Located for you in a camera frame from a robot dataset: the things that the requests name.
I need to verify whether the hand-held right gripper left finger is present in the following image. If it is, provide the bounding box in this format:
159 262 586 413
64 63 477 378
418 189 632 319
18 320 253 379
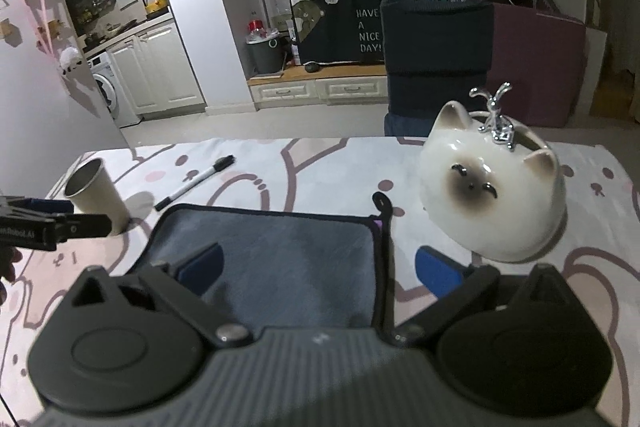
65 243 253 349

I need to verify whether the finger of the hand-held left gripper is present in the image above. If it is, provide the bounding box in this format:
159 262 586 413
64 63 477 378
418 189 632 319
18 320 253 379
0 195 75 220
52 213 112 242

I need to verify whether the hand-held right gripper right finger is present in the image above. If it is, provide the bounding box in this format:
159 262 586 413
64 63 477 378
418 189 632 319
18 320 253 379
387 246 581 350

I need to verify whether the grey towel with black trim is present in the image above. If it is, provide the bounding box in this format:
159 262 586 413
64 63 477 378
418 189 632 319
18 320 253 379
136 191 397 344

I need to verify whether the person's left hand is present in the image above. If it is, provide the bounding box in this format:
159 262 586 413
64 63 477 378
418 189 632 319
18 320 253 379
0 247 22 300

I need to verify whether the metal cup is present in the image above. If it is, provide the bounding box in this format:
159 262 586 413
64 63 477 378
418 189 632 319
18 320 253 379
63 158 132 237

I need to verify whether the black and white marker pen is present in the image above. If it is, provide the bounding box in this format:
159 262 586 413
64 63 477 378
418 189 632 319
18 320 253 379
153 155 236 212

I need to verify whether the white ceramic cat bowl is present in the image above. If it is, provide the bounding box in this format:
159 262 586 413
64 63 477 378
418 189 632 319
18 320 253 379
418 101 567 263

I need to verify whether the white refrigerator with magnets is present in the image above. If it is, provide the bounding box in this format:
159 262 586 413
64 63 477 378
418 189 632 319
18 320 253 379
0 0 132 200

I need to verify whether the white washing machine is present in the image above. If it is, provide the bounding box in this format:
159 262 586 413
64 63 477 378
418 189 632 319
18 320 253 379
88 51 144 129

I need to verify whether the silver rabbit ornament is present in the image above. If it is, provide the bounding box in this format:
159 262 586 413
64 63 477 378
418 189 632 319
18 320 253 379
468 82 521 154

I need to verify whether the white kitchen cabinet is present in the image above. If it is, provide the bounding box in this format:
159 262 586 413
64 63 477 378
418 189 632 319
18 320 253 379
106 18 207 116

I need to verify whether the black built-in oven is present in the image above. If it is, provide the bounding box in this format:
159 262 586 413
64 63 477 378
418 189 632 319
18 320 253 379
61 0 115 38

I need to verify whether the white drawer bench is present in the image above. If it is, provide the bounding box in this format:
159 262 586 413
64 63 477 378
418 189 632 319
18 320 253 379
247 66 392 108

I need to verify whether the dark covered chair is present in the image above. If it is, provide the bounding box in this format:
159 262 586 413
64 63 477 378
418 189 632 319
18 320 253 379
379 0 496 138

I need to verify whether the grey trash bin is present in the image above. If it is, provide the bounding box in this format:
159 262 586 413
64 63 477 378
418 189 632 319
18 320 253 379
245 37 287 76

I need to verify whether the maroon box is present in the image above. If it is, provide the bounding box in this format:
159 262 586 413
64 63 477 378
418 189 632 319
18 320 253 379
491 2 589 128

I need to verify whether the black printed cloth curtain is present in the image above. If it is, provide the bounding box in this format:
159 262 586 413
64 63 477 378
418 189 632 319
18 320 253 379
289 0 387 66

